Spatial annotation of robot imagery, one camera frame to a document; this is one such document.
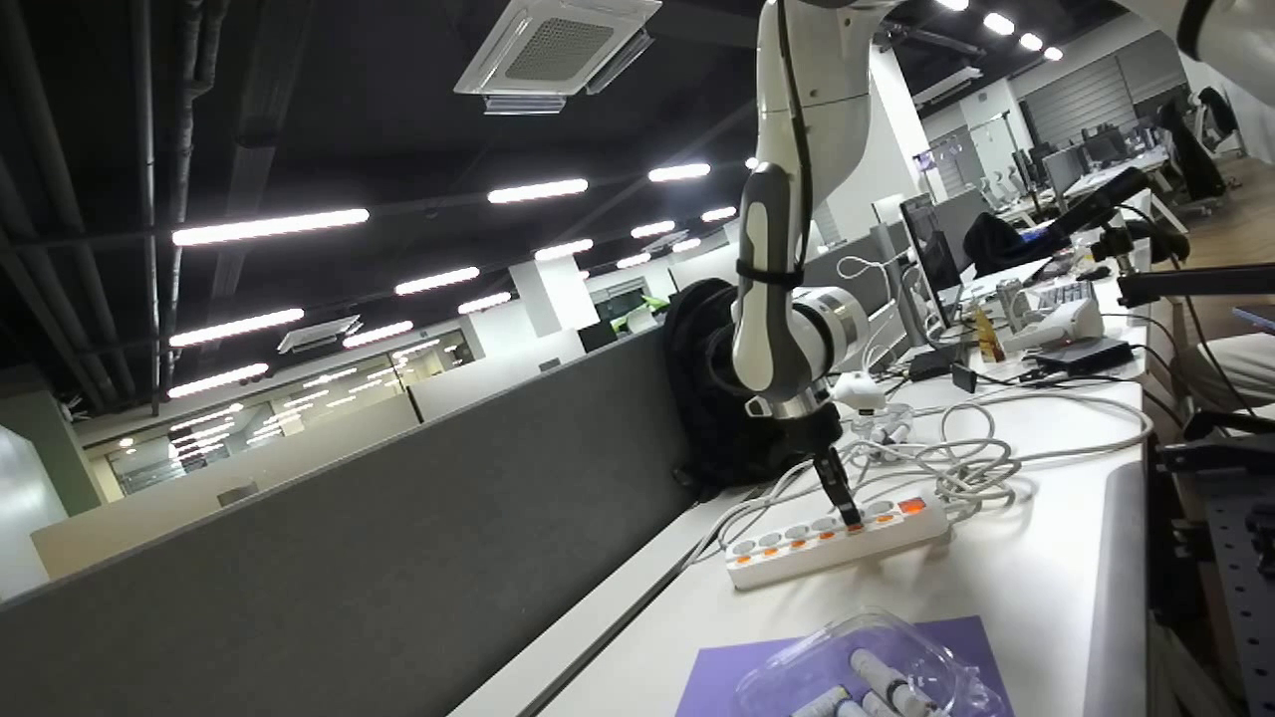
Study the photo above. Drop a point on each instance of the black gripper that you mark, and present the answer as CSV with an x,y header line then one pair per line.
x,y
802,428

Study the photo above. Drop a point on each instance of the white power strip red switch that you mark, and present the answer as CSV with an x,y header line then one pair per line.
x,y
839,541

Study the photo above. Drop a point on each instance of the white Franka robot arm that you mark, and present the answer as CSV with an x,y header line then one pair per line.
x,y
809,133

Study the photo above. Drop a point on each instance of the small white round device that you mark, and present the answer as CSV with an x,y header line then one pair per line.
x,y
859,393

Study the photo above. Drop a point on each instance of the white plastic cylinder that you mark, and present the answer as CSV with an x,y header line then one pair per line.
x,y
847,705
911,696
872,666

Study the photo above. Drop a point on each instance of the bag of grey blocks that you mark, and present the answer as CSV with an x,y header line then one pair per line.
x,y
809,671

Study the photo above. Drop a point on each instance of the black computer monitor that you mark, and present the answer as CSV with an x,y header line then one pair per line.
x,y
934,246

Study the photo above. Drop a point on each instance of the grey boxy desk device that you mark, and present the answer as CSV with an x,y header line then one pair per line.
x,y
1054,314

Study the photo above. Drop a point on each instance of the black flat tablet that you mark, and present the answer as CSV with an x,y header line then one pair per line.
x,y
1082,356

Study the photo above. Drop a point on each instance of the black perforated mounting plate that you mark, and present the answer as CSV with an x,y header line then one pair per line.
x,y
1239,583

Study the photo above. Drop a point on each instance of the grey desk partition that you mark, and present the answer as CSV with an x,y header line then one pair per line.
x,y
344,559

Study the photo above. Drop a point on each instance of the ceiling air conditioner unit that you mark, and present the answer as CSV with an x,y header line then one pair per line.
x,y
560,44

